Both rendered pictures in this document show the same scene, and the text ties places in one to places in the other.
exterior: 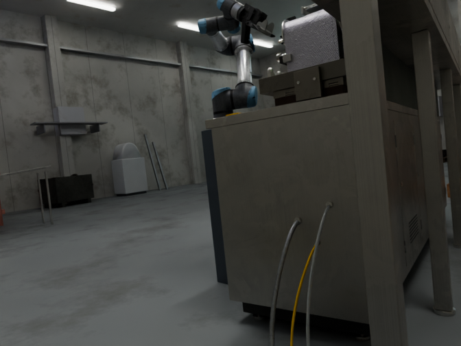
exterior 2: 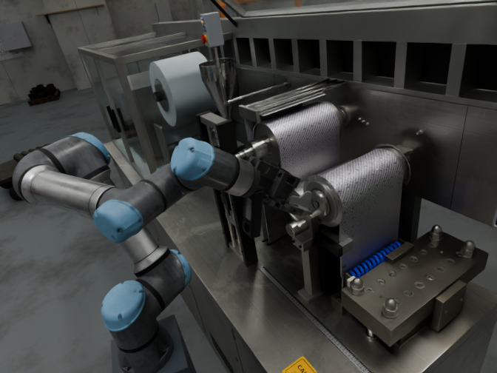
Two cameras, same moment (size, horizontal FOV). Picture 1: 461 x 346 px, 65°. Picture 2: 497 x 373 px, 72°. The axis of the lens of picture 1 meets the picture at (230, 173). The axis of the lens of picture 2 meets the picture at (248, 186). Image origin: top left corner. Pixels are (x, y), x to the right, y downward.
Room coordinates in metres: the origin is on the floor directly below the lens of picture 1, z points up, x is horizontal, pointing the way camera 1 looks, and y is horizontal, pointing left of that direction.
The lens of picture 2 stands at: (1.50, 0.41, 1.75)
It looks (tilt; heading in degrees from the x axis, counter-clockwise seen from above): 29 degrees down; 298
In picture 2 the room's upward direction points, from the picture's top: 10 degrees counter-clockwise
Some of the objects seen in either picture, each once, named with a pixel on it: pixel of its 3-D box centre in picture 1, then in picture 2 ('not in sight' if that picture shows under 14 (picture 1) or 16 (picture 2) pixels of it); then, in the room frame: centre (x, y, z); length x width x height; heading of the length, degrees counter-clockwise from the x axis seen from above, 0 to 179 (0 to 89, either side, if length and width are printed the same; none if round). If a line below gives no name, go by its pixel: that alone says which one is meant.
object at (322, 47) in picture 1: (311, 58); (370, 233); (1.56, -0.40, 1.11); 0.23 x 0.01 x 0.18; 54
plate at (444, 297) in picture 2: (307, 84); (449, 306); (1.36, -0.32, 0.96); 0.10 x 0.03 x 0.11; 54
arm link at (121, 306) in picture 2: (223, 99); (130, 311); (2.13, 0.00, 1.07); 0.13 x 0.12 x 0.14; 80
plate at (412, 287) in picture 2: (313, 78); (415, 279); (1.44, -0.36, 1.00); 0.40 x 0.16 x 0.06; 54
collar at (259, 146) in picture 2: not in sight; (259, 148); (1.90, -0.46, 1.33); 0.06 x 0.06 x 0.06; 54
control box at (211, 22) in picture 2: not in sight; (209, 29); (2.11, -0.68, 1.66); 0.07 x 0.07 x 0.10; 42
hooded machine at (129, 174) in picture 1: (129, 169); not in sight; (10.67, 2.96, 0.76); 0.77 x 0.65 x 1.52; 135
